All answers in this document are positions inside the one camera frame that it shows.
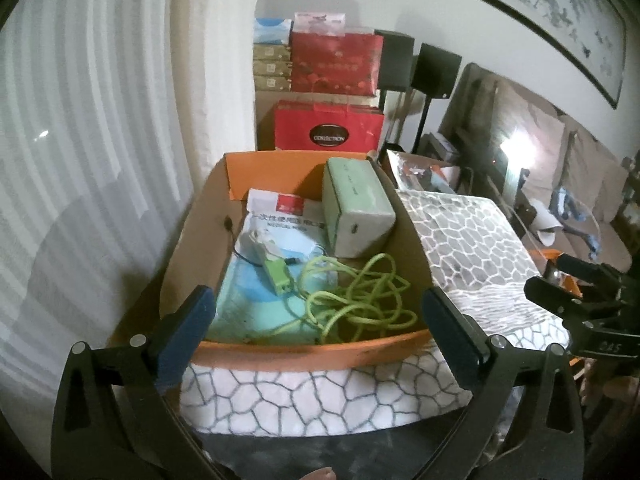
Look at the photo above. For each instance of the framed wall painting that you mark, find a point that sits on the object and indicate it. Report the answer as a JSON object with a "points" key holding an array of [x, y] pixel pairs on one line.
{"points": [[589, 33]]}

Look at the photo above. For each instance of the medical mask packet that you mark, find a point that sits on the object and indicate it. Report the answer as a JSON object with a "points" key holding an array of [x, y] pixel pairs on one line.
{"points": [[259, 301]]}

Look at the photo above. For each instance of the green tissue pack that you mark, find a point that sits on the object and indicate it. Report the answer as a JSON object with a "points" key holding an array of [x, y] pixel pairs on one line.
{"points": [[357, 210]]}

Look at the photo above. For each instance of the white curtain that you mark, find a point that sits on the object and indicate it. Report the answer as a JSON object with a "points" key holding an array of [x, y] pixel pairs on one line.
{"points": [[113, 112]]}

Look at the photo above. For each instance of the brown sofa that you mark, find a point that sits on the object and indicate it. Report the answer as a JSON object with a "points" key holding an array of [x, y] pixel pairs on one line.
{"points": [[557, 152]]}

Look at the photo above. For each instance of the black speaker on stand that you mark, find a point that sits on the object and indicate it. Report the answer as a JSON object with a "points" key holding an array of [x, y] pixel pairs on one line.
{"points": [[396, 63]]}

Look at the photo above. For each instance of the stacked gold boxes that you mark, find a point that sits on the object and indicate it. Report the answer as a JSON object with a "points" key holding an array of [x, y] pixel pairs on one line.
{"points": [[272, 67]]}

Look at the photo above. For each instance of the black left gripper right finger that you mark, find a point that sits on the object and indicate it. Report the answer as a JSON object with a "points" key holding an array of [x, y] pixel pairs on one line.
{"points": [[524, 419]]}

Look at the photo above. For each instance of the green grey power bank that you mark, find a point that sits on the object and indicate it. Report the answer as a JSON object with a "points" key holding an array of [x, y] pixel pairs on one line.
{"points": [[273, 261]]}

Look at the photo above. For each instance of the brown box of clutter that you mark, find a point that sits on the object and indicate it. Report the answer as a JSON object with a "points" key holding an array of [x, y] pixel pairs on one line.
{"points": [[410, 172]]}

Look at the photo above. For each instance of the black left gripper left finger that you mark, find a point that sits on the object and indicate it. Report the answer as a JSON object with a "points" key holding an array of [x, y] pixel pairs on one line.
{"points": [[89, 439]]}

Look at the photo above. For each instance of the red collection gift bag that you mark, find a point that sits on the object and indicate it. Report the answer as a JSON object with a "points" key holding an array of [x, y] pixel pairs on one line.
{"points": [[310, 126]]}

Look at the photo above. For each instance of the red floral gift box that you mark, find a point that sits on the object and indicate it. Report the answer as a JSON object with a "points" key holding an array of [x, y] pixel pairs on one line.
{"points": [[347, 64]]}

